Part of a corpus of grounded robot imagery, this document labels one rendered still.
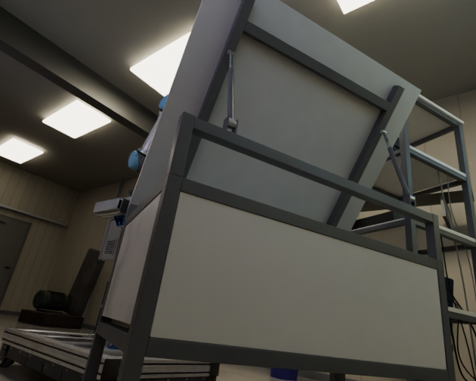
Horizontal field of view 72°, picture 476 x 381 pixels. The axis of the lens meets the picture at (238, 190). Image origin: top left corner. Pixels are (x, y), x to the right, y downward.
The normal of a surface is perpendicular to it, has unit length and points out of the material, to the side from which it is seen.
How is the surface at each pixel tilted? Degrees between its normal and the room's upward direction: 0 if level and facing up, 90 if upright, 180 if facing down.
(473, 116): 90
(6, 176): 90
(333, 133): 126
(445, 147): 90
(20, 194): 90
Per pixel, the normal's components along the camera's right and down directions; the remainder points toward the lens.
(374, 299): 0.47, -0.28
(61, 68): 0.79, -0.14
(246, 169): 0.31, 0.32
